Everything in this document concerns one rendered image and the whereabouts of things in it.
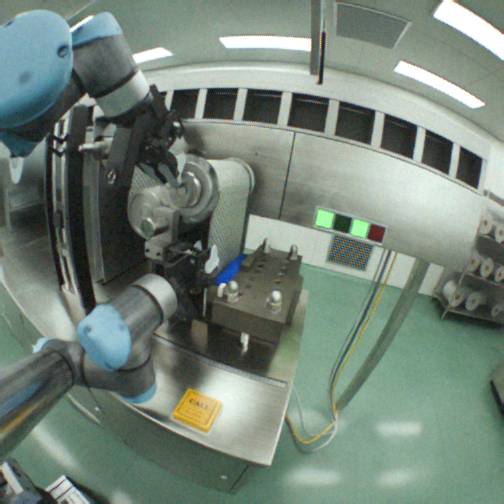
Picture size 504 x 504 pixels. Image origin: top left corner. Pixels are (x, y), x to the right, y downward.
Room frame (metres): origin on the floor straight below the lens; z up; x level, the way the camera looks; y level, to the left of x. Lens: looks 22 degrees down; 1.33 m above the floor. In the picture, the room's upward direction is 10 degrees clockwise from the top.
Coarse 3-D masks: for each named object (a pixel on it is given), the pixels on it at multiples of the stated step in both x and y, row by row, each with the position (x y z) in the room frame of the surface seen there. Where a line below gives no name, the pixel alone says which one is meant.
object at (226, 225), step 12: (240, 204) 0.64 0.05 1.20; (216, 216) 0.49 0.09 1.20; (228, 216) 0.56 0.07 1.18; (240, 216) 0.65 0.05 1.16; (216, 228) 0.49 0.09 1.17; (228, 228) 0.57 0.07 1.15; (240, 228) 0.67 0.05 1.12; (216, 240) 0.50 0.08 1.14; (228, 240) 0.58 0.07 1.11; (240, 240) 0.69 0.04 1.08; (228, 252) 0.59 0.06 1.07; (228, 264) 0.61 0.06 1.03
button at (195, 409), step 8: (192, 392) 0.25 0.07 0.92; (184, 400) 0.22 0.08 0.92; (192, 400) 0.23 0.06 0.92; (200, 400) 0.23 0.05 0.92; (208, 400) 0.23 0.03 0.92; (216, 400) 0.24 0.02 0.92; (176, 408) 0.20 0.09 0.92; (184, 408) 0.20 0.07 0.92; (192, 408) 0.21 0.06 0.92; (200, 408) 0.21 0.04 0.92; (208, 408) 0.22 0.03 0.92; (216, 408) 0.22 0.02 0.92; (176, 416) 0.19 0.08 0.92; (184, 416) 0.19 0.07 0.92; (192, 416) 0.19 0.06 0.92; (200, 416) 0.20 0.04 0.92; (208, 416) 0.20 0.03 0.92; (192, 424) 0.18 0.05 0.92; (200, 424) 0.18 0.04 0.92; (208, 424) 0.18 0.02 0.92
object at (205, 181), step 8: (184, 168) 0.47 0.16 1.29; (192, 168) 0.47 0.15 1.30; (200, 168) 0.46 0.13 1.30; (200, 176) 0.46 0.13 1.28; (208, 176) 0.46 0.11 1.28; (208, 184) 0.46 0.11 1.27; (208, 192) 0.46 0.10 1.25; (168, 200) 0.48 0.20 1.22; (200, 200) 0.46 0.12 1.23; (208, 200) 0.46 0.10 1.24; (176, 208) 0.47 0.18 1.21; (184, 208) 0.47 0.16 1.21; (192, 208) 0.46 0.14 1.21; (200, 208) 0.46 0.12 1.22
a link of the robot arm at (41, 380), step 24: (24, 360) 0.08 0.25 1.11; (48, 360) 0.11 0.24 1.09; (72, 360) 0.15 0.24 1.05; (0, 384) 0.02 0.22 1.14; (24, 384) 0.05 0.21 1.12; (48, 384) 0.08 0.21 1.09; (72, 384) 0.12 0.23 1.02; (0, 408) 0.00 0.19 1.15; (24, 408) 0.02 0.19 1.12; (48, 408) 0.05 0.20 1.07; (0, 432) -0.02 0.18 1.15; (24, 432) 0.00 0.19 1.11; (0, 456) -0.04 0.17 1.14
